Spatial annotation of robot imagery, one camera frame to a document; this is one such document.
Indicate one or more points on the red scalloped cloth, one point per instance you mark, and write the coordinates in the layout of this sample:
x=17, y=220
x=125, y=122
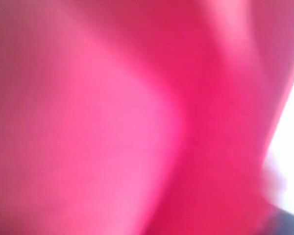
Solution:
x=141, y=117

